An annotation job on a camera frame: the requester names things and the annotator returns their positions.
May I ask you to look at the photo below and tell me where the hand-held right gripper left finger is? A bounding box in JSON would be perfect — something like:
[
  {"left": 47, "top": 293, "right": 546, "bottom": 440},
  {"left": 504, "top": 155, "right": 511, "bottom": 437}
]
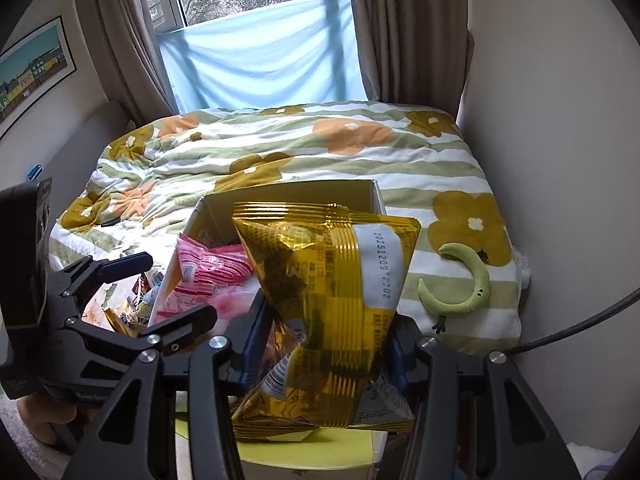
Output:
[{"left": 70, "top": 290, "right": 276, "bottom": 480}]

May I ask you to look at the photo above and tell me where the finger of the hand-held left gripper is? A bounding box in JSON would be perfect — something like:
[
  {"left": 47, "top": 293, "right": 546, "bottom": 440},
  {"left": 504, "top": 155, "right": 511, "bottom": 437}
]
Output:
[
  {"left": 65, "top": 304, "right": 219, "bottom": 368},
  {"left": 50, "top": 252, "right": 154, "bottom": 311}
]

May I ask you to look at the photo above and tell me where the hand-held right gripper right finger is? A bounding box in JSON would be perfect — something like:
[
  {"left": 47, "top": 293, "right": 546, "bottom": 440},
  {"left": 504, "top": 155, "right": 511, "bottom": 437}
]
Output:
[{"left": 385, "top": 316, "right": 583, "bottom": 480}]

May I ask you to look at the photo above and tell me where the gold snack packet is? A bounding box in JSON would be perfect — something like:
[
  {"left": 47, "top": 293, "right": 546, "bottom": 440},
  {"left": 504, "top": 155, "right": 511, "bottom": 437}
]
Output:
[{"left": 231, "top": 201, "right": 421, "bottom": 443}]

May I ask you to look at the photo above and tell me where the yellow-green cardboard box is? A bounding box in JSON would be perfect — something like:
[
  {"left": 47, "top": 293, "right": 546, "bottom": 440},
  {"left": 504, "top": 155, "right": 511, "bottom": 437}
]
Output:
[{"left": 157, "top": 179, "right": 388, "bottom": 480}]

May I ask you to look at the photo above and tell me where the person's left hand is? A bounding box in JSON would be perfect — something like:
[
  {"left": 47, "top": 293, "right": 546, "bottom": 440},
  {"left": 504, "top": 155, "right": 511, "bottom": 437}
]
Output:
[{"left": 15, "top": 395, "right": 101, "bottom": 453}]

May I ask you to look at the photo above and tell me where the light pink snack packet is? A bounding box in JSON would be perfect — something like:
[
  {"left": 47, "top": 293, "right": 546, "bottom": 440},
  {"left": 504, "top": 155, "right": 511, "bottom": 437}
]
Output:
[{"left": 160, "top": 280, "right": 265, "bottom": 328}]

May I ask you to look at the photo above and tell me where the pile of mixed snack packets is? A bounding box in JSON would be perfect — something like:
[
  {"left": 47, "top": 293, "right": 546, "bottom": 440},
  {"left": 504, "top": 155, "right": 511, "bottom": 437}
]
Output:
[{"left": 82, "top": 267, "right": 171, "bottom": 337}]

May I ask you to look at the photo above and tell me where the pink striped snack packet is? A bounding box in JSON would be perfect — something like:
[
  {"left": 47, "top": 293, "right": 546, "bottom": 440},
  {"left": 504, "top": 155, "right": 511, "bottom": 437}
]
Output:
[{"left": 167, "top": 235, "right": 257, "bottom": 291}]

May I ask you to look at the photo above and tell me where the green crescent plush toy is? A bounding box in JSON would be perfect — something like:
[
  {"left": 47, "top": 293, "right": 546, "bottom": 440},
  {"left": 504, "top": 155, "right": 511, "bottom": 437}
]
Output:
[{"left": 417, "top": 242, "right": 492, "bottom": 334}]

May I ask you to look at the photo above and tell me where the grey headboard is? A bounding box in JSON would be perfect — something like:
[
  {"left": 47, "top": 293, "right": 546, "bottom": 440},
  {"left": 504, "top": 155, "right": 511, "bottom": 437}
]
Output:
[{"left": 0, "top": 100, "right": 137, "bottom": 197}]

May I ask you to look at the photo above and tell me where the floral striped blanket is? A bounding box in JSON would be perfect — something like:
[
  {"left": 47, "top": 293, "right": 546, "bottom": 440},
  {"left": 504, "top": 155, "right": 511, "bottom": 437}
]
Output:
[{"left": 47, "top": 102, "right": 523, "bottom": 356}]

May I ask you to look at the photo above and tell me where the beige curtain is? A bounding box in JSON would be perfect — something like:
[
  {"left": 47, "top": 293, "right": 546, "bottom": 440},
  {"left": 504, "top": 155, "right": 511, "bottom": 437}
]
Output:
[
  {"left": 349, "top": 0, "right": 476, "bottom": 122},
  {"left": 70, "top": 0, "right": 182, "bottom": 127}
]

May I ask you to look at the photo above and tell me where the light blue window cloth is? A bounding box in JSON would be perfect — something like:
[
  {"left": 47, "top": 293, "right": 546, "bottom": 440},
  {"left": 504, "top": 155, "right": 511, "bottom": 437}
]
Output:
[{"left": 158, "top": 0, "right": 369, "bottom": 113}]

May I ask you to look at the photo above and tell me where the black cable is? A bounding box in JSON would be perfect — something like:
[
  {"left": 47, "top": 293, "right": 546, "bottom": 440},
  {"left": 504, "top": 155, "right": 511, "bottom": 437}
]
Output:
[{"left": 515, "top": 290, "right": 640, "bottom": 357}]

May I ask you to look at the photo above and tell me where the framed wall picture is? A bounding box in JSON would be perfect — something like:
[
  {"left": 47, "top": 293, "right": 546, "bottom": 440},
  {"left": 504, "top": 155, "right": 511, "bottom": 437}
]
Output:
[{"left": 0, "top": 15, "right": 79, "bottom": 139}]

